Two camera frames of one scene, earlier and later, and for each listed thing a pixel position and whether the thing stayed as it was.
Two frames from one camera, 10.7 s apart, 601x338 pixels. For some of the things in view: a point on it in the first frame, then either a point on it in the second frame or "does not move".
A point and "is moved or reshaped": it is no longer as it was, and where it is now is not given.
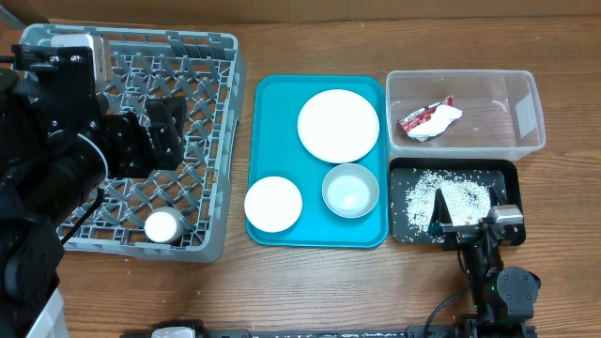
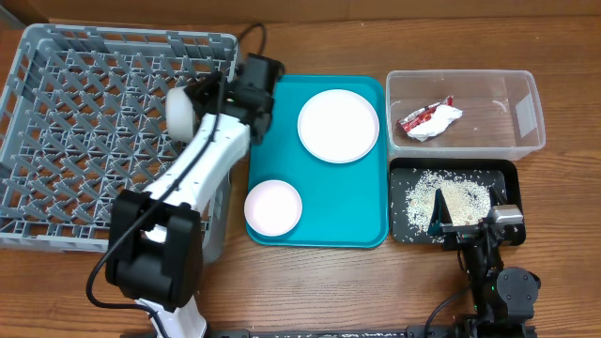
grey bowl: (350, 191) is moved or reshaped
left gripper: (140, 161) to (200, 98)
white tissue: (440, 118) does not move
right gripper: (458, 235) does not move
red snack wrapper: (408, 123) does not move
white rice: (467, 200) does not move
